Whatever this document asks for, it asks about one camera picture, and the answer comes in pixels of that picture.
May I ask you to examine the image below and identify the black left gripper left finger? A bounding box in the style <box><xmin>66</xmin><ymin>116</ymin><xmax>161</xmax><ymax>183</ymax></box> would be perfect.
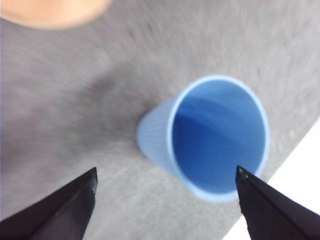
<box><xmin>0</xmin><ymin>167</ymin><xmax>98</xmax><ymax>240</ymax></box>

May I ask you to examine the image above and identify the blue ribbed cup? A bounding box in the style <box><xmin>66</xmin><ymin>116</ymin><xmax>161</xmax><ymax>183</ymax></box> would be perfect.
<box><xmin>136</xmin><ymin>74</ymin><xmax>270</xmax><ymax>202</ymax></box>

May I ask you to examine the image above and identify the wooden cup tree stand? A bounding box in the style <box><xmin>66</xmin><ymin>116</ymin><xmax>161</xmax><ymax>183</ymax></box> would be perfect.
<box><xmin>0</xmin><ymin>0</ymin><xmax>112</xmax><ymax>30</ymax></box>

